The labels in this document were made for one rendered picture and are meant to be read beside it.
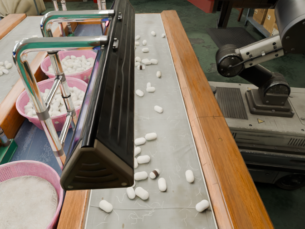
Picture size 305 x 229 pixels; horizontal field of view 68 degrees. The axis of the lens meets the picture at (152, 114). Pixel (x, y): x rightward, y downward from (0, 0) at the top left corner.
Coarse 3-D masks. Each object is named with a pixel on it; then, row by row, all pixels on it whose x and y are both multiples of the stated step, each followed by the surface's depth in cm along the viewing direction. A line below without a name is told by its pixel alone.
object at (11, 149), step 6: (0, 132) 70; (0, 138) 71; (6, 138) 73; (6, 144) 73; (12, 144) 76; (0, 150) 72; (6, 150) 72; (12, 150) 76; (0, 156) 70; (6, 156) 72; (12, 156) 75; (0, 162) 69; (6, 162) 72
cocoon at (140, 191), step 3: (135, 189) 57; (138, 189) 56; (141, 189) 56; (135, 192) 56; (138, 192) 56; (141, 192) 56; (144, 192) 56; (147, 192) 56; (138, 195) 56; (141, 195) 56; (144, 195) 55; (147, 195) 56; (141, 198) 56; (144, 198) 55; (147, 198) 56
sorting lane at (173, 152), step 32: (160, 32) 142; (160, 64) 110; (160, 96) 90; (160, 128) 76; (160, 160) 66; (192, 160) 66; (96, 192) 58; (160, 192) 58; (192, 192) 58; (96, 224) 52; (128, 224) 52; (160, 224) 52; (192, 224) 52
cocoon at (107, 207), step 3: (102, 201) 54; (105, 201) 54; (99, 204) 54; (102, 204) 54; (105, 204) 54; (108, 204) 54; (111, 204) 54; (102, 207) 53; (105, 207) 53; (108, 207) 53; (111, 207) 53; (105, 210) 53; (108, 210) 53; (111, 210) 53
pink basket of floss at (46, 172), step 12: (0, 168) 61; (12, 168) 62; (24, 168) 63; (36, 168) 63; (48, 168) 61; (0, 180) 62; (48, 180) 63; (60, 192) 55; (60, 204) 53; (48, 228) 49
